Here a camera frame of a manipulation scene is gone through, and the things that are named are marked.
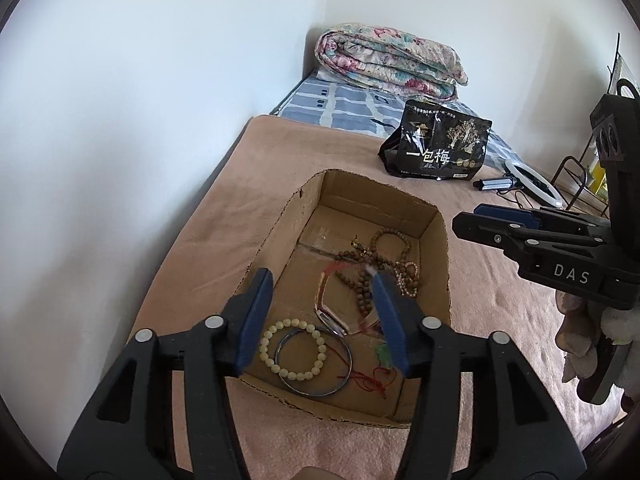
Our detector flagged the red cord green pendant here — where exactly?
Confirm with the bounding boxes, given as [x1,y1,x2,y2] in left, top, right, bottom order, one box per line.
[345,327,401,401]

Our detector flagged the white ring light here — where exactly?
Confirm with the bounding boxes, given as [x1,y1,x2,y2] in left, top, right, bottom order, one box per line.
[502,159,563,208]

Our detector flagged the black printed snack bag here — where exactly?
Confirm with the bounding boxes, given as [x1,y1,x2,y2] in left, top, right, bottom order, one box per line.
[377,99,494,181]

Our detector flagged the folded floral quilt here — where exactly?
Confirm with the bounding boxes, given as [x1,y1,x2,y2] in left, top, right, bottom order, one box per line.
[315,22,469,103]

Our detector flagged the blue checked bedsheet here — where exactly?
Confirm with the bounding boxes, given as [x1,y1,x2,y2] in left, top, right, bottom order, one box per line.
[270,70,516,171]

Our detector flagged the cardboard box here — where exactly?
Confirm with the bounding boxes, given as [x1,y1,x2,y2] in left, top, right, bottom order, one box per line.
[224,169,453,430]

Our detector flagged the blue metal bangle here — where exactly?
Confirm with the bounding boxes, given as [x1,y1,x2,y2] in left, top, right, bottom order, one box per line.
[275,324,353,397]

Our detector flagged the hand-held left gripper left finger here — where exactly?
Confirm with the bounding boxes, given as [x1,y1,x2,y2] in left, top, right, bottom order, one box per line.
[57,267,275,480]

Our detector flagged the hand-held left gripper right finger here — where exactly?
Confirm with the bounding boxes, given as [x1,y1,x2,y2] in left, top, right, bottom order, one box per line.
[370,271,586,480]

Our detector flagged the green striped cloth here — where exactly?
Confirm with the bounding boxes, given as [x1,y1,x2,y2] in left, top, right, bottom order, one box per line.
[611,55,640,91]

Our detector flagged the cream bead bracelet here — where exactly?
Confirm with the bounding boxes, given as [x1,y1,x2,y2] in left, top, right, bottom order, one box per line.
[258,317,328,381]

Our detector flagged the person's right hand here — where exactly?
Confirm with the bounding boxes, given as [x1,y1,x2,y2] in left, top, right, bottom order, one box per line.
[552,290,640,386]

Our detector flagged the black folded tripod stand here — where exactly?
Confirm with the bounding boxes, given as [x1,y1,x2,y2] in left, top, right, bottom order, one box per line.
[472,175,521,192]

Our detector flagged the yellow boxes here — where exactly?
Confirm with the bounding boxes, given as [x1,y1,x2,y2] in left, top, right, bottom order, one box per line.
[587,145,611,201]

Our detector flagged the brown wooden bead necklace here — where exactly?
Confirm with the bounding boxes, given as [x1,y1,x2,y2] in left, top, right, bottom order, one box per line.
[332,227,421,316]

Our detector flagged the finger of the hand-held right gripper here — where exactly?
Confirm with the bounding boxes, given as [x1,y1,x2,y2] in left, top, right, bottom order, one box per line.
[452,212,616,270]
[473,203,614,234]

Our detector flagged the black metal rack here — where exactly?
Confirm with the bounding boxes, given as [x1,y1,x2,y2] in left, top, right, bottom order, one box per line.
[552,35,640,216]

